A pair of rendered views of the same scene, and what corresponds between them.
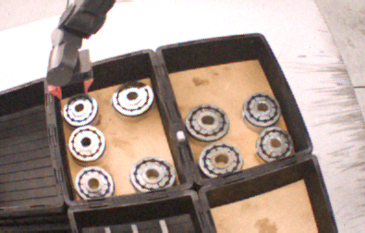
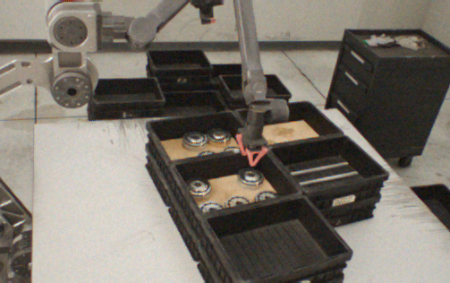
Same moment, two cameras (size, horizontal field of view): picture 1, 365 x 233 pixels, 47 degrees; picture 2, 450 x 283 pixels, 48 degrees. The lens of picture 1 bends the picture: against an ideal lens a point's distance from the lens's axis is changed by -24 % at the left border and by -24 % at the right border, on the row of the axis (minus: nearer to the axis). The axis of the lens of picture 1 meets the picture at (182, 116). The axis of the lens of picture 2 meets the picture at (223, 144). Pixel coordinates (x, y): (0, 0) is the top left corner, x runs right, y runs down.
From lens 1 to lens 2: 1.91 m
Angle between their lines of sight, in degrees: 71
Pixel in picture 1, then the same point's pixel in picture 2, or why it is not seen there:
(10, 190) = (299, 261)
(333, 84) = (137, 129)
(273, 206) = not seen: hidden behind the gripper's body
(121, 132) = (219, 195)
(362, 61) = (1, 171)
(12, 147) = (257, 266)
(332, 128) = not seen: hidden behind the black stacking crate
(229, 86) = (174, 155)
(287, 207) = not seen: hidden behind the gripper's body
